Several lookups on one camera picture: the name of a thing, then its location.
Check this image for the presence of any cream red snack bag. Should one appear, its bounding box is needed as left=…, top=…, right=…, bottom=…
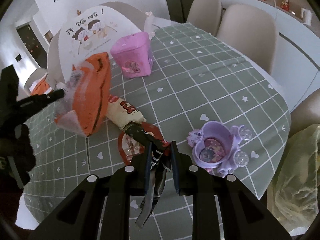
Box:
left=106, top=95, right=146, bottom=129

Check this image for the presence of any red cookie bag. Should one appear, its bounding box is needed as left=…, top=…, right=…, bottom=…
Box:
left=118, top=122, right=164, bottom=165

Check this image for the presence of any purple toy carriage cup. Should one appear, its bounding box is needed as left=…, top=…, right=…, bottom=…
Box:
left=187, top=121, right=252, bottom=176

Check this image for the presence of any green checked tablecloth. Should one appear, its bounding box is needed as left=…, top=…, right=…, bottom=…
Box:
left=22, top=22, right=292, bottom=240

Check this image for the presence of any beige middle chair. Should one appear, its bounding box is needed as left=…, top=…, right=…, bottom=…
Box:
left=216, top=4, right=279, bottom=74

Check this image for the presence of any beige chair with bin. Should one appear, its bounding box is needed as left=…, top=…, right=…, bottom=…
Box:
left=289, top=89, right=320, bottom=138

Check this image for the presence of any beige far chair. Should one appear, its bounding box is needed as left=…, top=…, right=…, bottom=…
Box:
left=187, top=0, right=222, bottom=36

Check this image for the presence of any pink tin box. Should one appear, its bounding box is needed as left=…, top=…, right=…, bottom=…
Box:
left=110, top=32, right=153, bottom=79

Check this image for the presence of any red doll figurine right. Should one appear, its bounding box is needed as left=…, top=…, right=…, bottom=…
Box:
left=280, top=0, right=290, bottom=11

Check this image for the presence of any orange snack bag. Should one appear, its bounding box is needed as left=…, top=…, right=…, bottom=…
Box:
left=54, top=52, right=111, bottom=137

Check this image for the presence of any black snack wrapper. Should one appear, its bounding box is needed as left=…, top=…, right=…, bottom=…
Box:
left=124, top=122, right=171, bottom=228

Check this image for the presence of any bin with yellow bag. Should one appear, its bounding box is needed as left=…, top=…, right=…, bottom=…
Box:
left=267, top=124, right=319, bottom=236

